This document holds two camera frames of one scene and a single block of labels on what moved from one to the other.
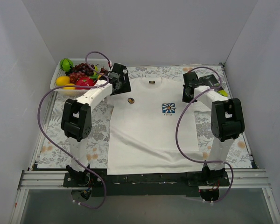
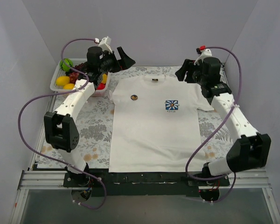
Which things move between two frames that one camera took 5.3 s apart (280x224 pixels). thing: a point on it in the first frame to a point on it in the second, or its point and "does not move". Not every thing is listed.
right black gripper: [187, 94] to [188, 71]
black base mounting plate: [172, 185] does not move
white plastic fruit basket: [59, 72] does not move
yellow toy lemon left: [62, 80] does not move
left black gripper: [122, 84] to [116, 61]
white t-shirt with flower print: [142, 129] does not move
